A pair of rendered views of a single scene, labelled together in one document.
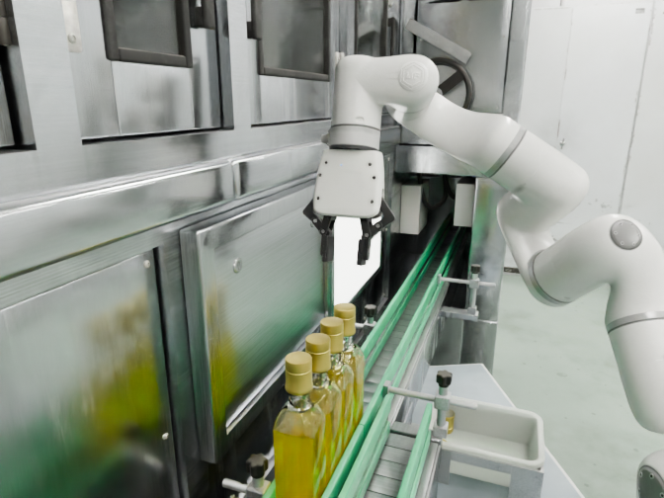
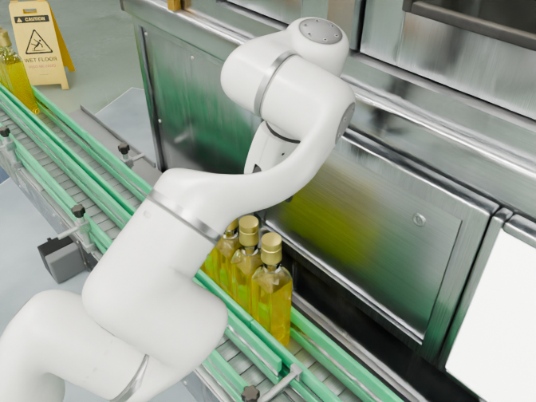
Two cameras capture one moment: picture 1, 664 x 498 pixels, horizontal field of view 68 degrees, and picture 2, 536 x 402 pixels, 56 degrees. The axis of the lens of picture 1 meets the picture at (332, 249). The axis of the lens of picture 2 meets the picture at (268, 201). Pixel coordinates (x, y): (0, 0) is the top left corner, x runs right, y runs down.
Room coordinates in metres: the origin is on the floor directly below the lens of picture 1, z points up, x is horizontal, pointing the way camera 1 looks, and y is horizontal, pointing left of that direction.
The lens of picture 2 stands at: (0.99, -0.55, 1.73)
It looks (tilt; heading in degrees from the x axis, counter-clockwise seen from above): 39 degrees down; 118
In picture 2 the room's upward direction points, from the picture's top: straight up
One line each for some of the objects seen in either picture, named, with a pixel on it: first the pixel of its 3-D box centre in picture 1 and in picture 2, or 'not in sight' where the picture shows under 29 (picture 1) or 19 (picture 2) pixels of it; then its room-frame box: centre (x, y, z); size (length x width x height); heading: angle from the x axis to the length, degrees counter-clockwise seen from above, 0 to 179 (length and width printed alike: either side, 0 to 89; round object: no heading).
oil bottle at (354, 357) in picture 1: (343, 402); (271, 306); (0.72, -0.02, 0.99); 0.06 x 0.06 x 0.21; 71
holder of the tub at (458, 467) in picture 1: (468, 444); not in sight; (0.87, -0.28, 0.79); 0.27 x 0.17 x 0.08; 70
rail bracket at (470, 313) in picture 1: (464, 299); not in sight; (1.39, -0.40, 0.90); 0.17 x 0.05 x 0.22; 70
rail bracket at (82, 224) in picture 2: not in sight; (74, 234); (0.21, -0.01, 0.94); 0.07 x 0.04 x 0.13; 70
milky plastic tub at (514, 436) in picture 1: (482, 443); not in sight; (0.86, -0.31, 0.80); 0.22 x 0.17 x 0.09; 69
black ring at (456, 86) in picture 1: (436, 94); not in sight; (1.60, -0.32, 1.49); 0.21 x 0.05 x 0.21; 70
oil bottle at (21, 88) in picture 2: not in sight; (15, 73); (-0.44, 0.41, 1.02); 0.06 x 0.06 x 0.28; 70
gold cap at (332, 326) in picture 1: (331, 334); (249, 230); (0.67, 0.00, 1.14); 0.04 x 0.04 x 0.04
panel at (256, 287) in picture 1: (322, 258); (451, 289); (1.01, 0.02, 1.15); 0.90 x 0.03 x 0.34; 160
